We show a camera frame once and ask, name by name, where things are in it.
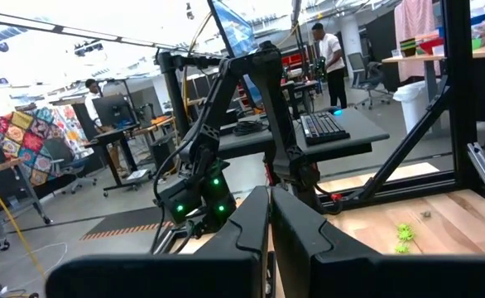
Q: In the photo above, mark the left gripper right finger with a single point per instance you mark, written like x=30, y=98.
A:
x=350, y=277

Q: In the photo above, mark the black computer monitor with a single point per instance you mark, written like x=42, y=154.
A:
x=112, y=109

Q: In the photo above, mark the black computer mouse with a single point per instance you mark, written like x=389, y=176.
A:
x=335, y=111

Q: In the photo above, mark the white trash bin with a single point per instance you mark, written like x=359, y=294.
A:
x=412, y=103

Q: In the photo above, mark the stacked plastic bowls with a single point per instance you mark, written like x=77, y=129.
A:
x=408, y=47

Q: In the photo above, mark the wooden top metal cart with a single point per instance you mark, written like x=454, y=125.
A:
x=2, y=164

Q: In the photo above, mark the grey computer desk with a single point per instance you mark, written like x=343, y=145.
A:
x=362, y=132

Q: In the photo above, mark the person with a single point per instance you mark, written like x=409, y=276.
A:
x=333, y=54
x=91, y=103

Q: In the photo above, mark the black computer tower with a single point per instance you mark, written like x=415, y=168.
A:
x=162, y=153

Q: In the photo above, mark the black standing desk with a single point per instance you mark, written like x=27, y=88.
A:
x=114, y=136

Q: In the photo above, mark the small grey debris piece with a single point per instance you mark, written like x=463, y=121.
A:
x=425, y=214

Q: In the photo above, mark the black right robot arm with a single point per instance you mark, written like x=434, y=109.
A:
x=275, y=103

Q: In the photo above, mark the black monitor pole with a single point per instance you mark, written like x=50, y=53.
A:
x=172, y=91

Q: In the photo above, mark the colourful patchwork quilt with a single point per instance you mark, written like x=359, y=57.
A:
x=23, y=140

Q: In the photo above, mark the grey office chair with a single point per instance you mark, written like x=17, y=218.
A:
x=362, y=70

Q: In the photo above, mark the black aluminium table frame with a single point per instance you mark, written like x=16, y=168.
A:
x=459, y=83

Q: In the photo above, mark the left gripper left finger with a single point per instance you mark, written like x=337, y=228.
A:
x=184, y=277

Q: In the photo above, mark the black computer keyboard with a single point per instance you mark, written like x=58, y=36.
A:
x=323, y=128

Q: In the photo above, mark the pink hanging cloth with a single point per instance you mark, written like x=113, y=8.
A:
x=412, y=20

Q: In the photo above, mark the green plastic spider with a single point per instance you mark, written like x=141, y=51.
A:
x=406, y=232

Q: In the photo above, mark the black desk monitor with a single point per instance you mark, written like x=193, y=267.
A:
x=236, y=29

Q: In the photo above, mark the dark office chair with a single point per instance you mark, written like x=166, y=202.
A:
x=66, y=161

